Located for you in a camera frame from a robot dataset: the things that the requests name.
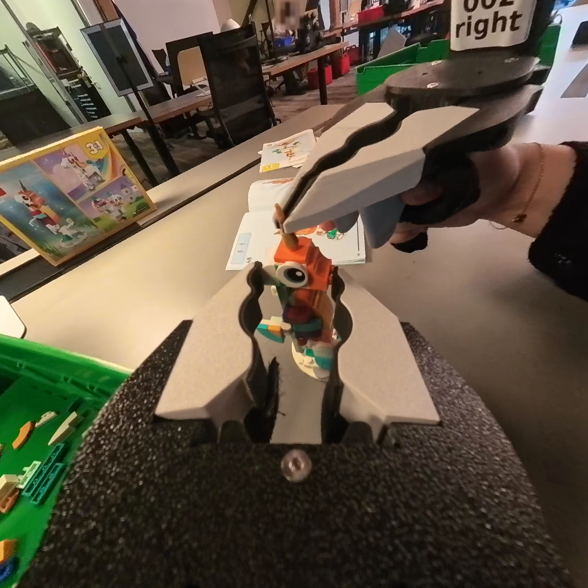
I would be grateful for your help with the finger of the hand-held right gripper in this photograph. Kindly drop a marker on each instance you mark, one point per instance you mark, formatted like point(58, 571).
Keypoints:
point(376, 174)
point(358, 119)

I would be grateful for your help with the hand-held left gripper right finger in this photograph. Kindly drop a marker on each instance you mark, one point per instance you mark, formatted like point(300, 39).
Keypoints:
point(390, 376)

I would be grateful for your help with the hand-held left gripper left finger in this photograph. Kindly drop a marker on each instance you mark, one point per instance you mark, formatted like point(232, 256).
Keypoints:
point(206, 358)

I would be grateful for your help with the orange lego seahorse model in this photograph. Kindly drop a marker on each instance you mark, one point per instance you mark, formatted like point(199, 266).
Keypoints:
point(303, 257)

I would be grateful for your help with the green bin with lego pieces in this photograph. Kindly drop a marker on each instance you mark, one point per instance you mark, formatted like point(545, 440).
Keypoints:
point(55, 367)

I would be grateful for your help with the pile of loose lego pieces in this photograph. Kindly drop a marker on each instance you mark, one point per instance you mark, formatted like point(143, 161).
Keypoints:
point(62, 427)

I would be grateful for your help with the yellow lego set box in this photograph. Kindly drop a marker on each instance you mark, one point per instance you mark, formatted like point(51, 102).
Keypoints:
point(69, 193)

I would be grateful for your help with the person's right hand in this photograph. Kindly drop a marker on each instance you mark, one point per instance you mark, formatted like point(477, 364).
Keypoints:
point(500, 183)

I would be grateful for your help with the long green storage crate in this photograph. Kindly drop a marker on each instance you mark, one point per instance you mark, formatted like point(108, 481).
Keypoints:
point(381, 73)

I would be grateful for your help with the red plastic container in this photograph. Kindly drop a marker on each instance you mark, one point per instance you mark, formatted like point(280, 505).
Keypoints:
point(321, 78)
point(349, 62)

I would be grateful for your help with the closed instruction booklet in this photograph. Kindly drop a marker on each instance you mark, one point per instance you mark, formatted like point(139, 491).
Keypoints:
point(285, 151)

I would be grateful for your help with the open instruction booklet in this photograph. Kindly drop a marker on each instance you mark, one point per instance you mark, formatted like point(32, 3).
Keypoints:
point(250, 239)

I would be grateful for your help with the black mesh office chair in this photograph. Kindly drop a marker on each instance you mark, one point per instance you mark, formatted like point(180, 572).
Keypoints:
point(234, 82)

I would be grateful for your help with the wooden office desk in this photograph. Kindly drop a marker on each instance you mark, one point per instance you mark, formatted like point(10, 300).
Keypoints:
point(174, 103)

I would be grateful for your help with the white desk lamp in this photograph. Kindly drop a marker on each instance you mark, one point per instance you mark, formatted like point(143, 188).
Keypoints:
point(9, 319)

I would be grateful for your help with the grey screen on stand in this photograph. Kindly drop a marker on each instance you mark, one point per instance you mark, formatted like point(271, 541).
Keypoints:
point(115, 55)

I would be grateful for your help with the black roll-up banner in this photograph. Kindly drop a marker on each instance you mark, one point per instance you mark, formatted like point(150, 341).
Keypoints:
point(89, 99)

